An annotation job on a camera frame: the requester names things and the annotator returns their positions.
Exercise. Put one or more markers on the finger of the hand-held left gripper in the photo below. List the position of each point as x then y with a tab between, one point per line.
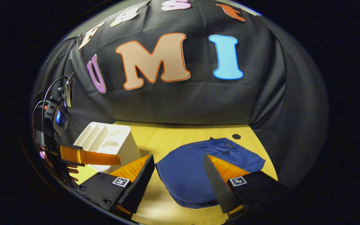
89	156

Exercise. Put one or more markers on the white plastic bookshelf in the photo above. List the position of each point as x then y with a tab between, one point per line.
117	137

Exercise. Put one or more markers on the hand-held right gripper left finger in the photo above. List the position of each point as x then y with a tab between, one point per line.
137	184

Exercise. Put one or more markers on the black backdrop cloth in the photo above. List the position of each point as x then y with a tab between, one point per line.
180	103

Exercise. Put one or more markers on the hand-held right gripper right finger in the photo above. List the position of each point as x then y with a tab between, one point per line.
217	184

